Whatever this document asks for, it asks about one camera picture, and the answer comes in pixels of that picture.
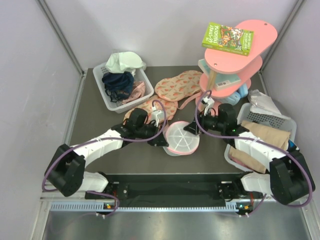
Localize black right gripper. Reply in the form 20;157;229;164
184;107;226;136

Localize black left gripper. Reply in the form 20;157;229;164
135;121;168;147

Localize white mesh pink-trim laundry bag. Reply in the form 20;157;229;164
163;121;200;157

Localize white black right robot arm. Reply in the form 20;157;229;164
184;103;316;206

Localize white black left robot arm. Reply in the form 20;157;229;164
44;106;168;199

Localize peach patterned eye mask lower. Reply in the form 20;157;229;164
123;95;178;124

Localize peach patterned eye mask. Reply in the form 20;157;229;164
123;95;178;124
154;70;202;102

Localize peach patterned eye mask upper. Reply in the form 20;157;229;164
154;70;202;102

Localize light blue headphones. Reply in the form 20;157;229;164
217;83;248;106

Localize white plastic basket right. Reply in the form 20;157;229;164
224;103;297;172

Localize white plastic basket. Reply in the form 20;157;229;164
93;62;155;114
224;103;297;172

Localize pink lace garment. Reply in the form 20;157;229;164
122;81;146;104

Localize light blue book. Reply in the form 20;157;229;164
198;58;241;91

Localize white plastic basket left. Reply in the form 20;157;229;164
93;62;155;114

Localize navy lace garment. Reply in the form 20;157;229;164
102;71;134;103

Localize beige folded garment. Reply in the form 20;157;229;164
228;120;291;174

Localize green treehouse book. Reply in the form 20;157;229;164
201;22;254;56

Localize black blue garment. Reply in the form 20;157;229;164
286;139;300;153

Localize pink three-tier wooden shelf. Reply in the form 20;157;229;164
204;19;278;110

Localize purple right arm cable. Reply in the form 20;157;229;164
194;90;316;218

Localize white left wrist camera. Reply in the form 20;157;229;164
149;106;166;127

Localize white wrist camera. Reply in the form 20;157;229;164
201;96;215;112
149;106;166;127

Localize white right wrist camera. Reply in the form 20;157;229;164
201;96;215;112

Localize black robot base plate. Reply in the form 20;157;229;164
103;173;263;208

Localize grey slotted cable duct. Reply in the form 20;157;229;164
50;201;252;213

